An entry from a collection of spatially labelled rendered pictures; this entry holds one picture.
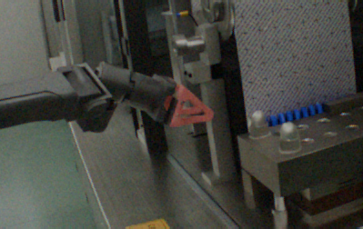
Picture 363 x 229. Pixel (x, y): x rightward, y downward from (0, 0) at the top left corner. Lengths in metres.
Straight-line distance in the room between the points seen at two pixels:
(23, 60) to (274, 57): 5.64
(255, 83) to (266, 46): 0.07
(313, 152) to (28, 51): 5.80
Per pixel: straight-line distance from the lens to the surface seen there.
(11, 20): 6.50
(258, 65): 1.01
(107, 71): 0.92
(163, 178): 1.19
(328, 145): 0.88
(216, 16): 1.01
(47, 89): 0.83
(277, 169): 0.85
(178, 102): 0.92
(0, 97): 0.78
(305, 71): 1.06
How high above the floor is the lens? 1.35
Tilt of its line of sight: 14 degrees down
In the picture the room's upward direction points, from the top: 8 degrees counter-clockwise
